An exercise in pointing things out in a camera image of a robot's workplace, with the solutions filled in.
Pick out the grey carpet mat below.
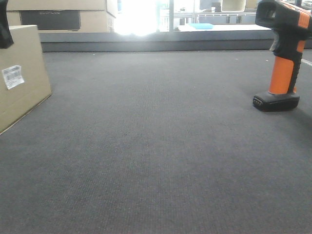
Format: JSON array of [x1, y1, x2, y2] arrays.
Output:
[[0, 50, 312, 234]]

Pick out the stacked cardboard box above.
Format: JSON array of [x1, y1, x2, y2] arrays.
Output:
[[7, 0, 118, 16], [7, 10, 116, 33]]

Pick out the brown cardboard package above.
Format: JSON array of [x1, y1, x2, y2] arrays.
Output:
[[0, 25, 52, 133]]

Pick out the stacked cardboard box lower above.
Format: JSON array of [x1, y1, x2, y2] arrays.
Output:
[[7, 10, 116, 33]]

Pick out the blue tray on table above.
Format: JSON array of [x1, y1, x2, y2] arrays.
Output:
[[188, 23, 214, 30]]

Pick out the white barcode label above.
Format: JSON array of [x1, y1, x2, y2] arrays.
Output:
[[1, 65, 25, 90]]

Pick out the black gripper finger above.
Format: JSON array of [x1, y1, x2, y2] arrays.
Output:
[[0, 0, 14, 49]]

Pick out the orange black scanner gun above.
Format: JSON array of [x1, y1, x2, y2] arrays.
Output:
[[253, 0, 312, 112]]

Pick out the stacked cardboard box upper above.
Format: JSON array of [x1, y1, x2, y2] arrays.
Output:
[[7, 0, 118, 16]]

